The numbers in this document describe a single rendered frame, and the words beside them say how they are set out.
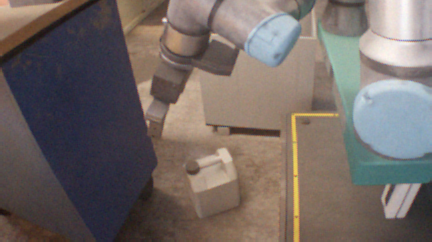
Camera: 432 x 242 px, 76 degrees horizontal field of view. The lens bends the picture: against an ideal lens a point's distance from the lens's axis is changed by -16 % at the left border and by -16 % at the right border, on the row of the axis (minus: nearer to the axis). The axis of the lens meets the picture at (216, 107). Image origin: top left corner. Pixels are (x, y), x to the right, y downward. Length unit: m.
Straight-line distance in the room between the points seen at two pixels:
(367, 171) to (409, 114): 0.24
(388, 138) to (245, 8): 0.24
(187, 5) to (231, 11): 0.07
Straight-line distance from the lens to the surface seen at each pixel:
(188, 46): 0.50
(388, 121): 0.37
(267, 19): 0.42
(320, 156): 1.13
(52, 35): 0.83
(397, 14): 0.34
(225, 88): 1.51
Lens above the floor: 1.11
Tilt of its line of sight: 36 degrees down
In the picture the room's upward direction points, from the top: 7 degrees counter-clockwise
